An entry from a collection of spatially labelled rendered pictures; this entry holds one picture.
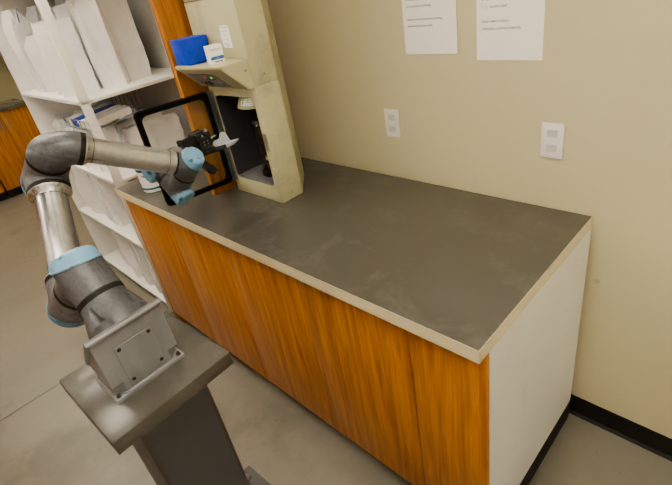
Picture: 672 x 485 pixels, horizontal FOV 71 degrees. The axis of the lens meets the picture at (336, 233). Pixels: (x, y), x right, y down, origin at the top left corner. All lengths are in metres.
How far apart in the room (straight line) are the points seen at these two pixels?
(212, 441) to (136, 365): 0.35
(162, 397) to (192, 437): 0.22
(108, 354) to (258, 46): 1.13
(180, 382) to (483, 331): 0.74
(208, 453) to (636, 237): 1.41
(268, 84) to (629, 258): 1.35
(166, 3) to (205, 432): 1.50
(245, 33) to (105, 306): 1.02
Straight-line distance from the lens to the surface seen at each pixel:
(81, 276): 1.25
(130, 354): 1.23
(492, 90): 1.67
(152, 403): 1.23
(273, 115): 1.84
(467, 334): 1.18
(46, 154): 1.52
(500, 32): 1.62
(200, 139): 1.79
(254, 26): 1.79
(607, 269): 1.78
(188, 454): 1.43
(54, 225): 1.50
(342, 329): 1.53
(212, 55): 1.80
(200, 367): 1.25
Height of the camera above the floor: 1.74
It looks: 29 degrees down
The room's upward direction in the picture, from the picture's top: 11 degrees counter-clockwise
